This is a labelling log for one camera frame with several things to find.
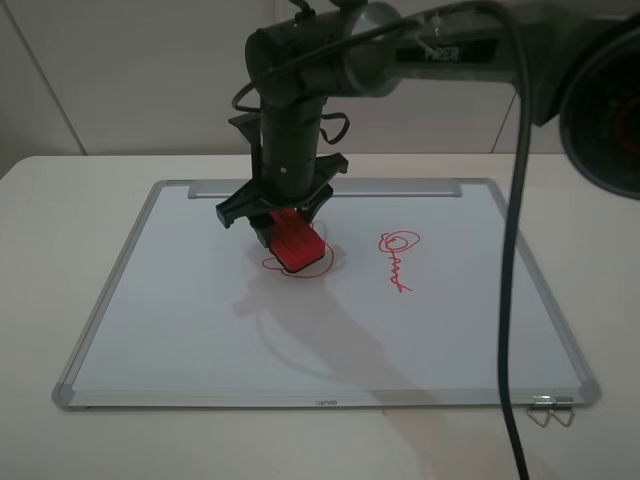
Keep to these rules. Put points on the metal hanging clip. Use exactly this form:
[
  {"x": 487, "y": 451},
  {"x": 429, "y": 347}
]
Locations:
[
  {"x": 540, "y": 411},
  {"x": 562, "y": 410}
]

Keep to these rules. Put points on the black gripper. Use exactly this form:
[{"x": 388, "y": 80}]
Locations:
[{"x": 286, "y": 171}]

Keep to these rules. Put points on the red whiteboard eraser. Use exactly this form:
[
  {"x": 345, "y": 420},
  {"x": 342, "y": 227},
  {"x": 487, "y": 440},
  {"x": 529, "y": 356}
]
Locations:
[{"x": 294, "y": 242}]

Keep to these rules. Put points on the right metal hanging clip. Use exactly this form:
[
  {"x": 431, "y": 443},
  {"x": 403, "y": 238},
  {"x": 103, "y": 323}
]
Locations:
[{"x": 562, "y": 410}]

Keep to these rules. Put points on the left metal hanging clip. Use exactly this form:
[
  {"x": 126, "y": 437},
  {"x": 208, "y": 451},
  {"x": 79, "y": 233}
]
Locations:
[{"x": 540, "y": 411}]

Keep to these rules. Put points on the white aluminium-framed whiteboard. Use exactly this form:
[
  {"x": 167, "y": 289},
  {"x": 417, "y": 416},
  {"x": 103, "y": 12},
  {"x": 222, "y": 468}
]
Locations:
[{"x": 401, "y": 311}]

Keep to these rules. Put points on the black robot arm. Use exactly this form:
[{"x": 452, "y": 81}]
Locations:
[{"x": 574, "y": 61}]

